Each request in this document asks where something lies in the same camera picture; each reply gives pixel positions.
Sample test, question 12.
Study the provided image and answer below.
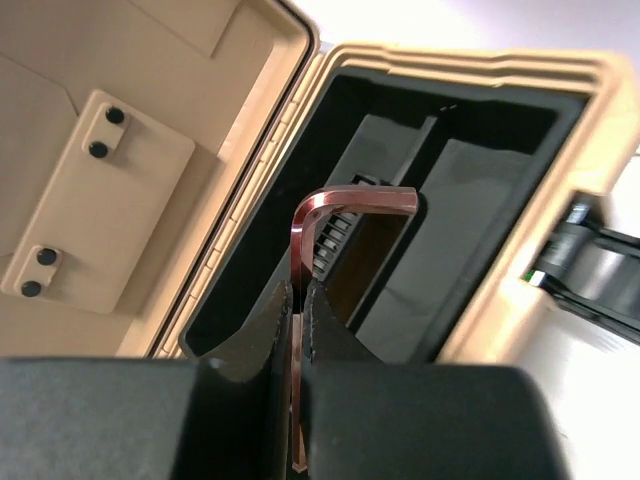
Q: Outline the large dark red hex key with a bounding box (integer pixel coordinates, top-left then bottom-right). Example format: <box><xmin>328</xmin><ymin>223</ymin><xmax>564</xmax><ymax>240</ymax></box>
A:
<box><xmin>290</xmin><ymin>185</ymin><xmax>418</xmax><ymax>473</ymax></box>

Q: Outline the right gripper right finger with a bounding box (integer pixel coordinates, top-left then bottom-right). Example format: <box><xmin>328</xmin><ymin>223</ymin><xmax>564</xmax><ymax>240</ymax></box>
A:
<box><xmin>303</xmin><ymin>279</ymin><xmax>381</xmax><ymax>363</ymax></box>

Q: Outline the tan plastic toolbox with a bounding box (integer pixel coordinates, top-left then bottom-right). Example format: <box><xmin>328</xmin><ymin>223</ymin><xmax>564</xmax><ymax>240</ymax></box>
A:
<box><xmin>1</xmin><ymin>1</ymin><xmax>639</xmax><ymax>363</ymax></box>

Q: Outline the black toolbox inner tray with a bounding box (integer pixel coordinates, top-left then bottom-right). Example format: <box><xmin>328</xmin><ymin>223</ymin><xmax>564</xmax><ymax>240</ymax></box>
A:
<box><xmin>179</xmin><ymin>68</ymin><xmax>587</xmax><ymax>363</ymax></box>

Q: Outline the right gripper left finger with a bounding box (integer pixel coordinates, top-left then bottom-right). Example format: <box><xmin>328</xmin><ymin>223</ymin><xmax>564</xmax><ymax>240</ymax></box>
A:
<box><xmin>199</xmin><ymin>281</ymin><xmax>293</xmax><ymax>383</ymax></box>

